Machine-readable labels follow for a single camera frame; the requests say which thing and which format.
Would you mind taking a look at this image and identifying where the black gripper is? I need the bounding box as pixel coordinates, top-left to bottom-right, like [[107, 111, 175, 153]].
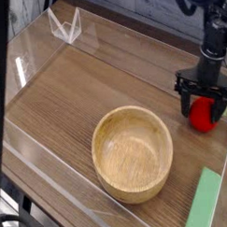
[[174, 55, 227, 123]]

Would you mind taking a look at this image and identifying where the red plush strawberry toy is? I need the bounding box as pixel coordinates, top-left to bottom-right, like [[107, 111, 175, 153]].
[[189, 96, 217, 133]]

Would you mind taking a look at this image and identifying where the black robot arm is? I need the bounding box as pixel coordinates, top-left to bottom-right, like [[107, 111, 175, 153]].
[[174, 0, 227, 123]]

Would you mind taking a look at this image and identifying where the wooden bowl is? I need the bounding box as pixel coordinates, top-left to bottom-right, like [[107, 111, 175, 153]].
[[92, 106, 174, 205]]

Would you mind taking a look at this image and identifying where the green tape strip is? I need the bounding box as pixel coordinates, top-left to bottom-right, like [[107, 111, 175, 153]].
[[185, 167, 221, 227]]

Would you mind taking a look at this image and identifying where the black table clamp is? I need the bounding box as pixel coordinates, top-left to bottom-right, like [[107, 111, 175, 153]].
[[19, 194, 44, 227]]

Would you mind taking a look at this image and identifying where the clear acrylic corner bracket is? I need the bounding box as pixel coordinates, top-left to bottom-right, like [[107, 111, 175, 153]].
[[48, 8, 82, 44]]

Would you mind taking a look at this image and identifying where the clear acrylic front wall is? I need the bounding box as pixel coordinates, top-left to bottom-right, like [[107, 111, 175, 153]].
[[2, 119, 151, 227]]

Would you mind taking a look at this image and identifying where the black foreground post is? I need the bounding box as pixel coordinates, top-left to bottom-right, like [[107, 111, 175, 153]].
[[0, 0, 21, 206]]

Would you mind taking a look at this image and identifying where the black cable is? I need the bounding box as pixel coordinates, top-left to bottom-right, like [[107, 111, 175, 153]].
[[0, 212, 26, 227]]

